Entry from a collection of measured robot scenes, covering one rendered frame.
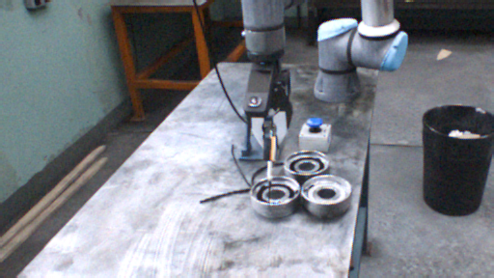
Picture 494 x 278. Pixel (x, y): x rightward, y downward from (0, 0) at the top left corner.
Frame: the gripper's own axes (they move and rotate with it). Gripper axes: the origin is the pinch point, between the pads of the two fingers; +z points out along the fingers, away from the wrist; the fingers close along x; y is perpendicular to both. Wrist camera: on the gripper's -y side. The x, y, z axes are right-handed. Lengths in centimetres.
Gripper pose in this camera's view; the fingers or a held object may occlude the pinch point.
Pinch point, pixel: (271, 144)
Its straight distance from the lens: 103.3
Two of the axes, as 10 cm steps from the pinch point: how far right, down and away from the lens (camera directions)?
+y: 1.3, -4.7, 8.7
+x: -9.9, -0.3, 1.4
